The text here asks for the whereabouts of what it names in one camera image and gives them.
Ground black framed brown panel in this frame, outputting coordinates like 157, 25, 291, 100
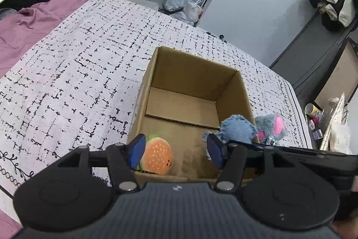
313, 37, 358, 111

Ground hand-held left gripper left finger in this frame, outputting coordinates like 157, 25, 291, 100
57, 134, 147, 194

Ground brown cardboard box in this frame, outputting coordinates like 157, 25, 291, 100
127, 46, 259, 183

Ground white cup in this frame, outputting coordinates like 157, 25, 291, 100
305, 103, 320, 118

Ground white plastic bag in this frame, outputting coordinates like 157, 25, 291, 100
170, 2, 204, 26

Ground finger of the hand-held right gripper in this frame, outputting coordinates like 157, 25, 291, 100
246, 142, 283, 150

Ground dark grey wardrobe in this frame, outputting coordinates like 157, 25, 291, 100
268, 8, 358, 106

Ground pink bed sheet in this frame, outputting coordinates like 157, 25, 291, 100
0, 0, 98, 239

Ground blue fuzzy plush toy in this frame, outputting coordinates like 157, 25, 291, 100
203, 114, 258, 157

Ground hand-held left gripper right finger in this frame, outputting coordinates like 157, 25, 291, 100
206, 134, 297, 194

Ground clear plastic bag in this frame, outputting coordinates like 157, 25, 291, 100
319, 93, 353, 155

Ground orange hamburger plush toy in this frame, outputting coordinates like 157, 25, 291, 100
136, 134, 173, 175

